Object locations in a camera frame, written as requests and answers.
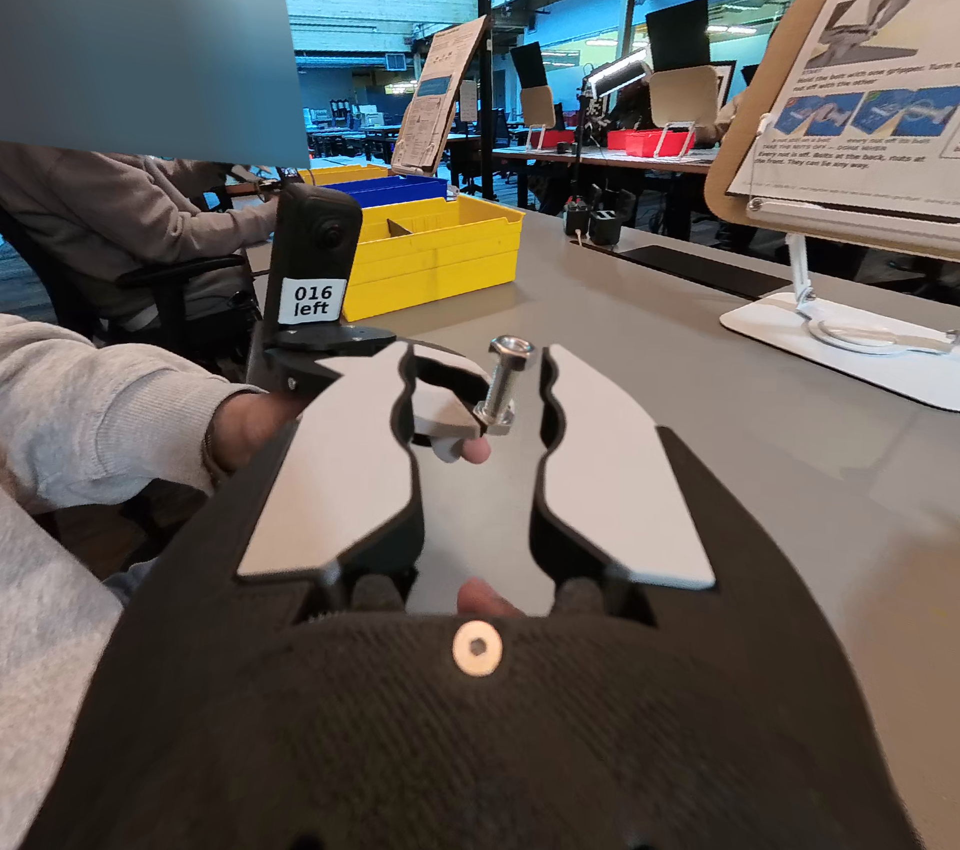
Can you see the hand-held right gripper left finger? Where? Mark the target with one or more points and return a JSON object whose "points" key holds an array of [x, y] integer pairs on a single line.
{"points": [[330, 490]]}

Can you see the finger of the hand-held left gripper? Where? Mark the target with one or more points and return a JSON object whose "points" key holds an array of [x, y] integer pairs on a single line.
{"points": [[442, 419], [450, 363]]}

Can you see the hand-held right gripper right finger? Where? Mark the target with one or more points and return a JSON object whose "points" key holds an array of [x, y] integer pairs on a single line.
{"points": [[622, 490]]}

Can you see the silver hex nut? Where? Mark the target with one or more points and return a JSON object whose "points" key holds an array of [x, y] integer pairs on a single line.
{"points": [[495, 421]]}

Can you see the silver hex bolt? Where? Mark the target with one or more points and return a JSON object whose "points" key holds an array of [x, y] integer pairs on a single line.
{"points": [[504, 381]]}

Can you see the yellow divided plastic bin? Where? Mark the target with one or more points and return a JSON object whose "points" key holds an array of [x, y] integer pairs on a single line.
{"points": [[435, 265]]}

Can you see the person's left forearm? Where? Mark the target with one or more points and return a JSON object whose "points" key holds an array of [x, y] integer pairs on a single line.
{"points": [[97, 415]]}

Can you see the grey desk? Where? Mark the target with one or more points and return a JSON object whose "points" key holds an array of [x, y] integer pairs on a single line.
{"points": [[750, 453]]}

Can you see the long wooden office desk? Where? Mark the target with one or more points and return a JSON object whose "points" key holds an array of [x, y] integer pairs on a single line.
{"points": [[600, 159]]}

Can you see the person's left hand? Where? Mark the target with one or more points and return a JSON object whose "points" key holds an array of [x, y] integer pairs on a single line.
{"points": [[247, 426]]}

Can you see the person's right hand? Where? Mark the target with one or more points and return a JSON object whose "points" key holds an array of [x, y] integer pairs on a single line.
{"points": [[484, 602]]}

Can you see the blue plastic bin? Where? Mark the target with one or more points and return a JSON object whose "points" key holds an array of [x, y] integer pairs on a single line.
{"points": [[397, 189]]}

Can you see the black office chair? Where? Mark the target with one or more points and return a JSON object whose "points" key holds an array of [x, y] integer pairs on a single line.
{"points": [[172, 276]]}

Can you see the cardboard instruction board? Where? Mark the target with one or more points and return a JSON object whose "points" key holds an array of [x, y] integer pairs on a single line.
{"points": [[435, 108]]}

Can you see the black charger block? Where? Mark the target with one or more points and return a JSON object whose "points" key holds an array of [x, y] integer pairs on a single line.
{"points": [[611, 220], [577, 217]]}

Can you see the white board stand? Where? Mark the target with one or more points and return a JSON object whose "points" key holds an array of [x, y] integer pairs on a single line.
{"points": [[772, 325]]}

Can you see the black steel pillar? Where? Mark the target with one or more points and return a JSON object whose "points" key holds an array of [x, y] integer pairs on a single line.
{"points": [[484, 78]]}

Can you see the red plastic bin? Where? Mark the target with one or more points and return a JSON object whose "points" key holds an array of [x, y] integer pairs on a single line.
{"points": [[645, 144], [556, 138]]}

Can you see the rounded wooden board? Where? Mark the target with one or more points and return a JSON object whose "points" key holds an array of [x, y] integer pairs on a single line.
{"points": [[538, 106], [684, 100]]}

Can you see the black panel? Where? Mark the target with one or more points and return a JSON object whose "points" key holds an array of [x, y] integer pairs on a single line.
{"points": [[529, 65], [677, 33]]}

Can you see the light bar lamp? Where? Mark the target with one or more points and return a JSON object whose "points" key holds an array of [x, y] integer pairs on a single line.
{"points": [[619, 76]]}

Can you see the wooden instruction board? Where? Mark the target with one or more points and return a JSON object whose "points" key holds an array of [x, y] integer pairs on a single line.
{"points": [[750, 138]]}

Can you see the printed instruction sheet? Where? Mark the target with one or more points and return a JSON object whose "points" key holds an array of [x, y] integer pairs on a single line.
{"points": [[862, 40]]}

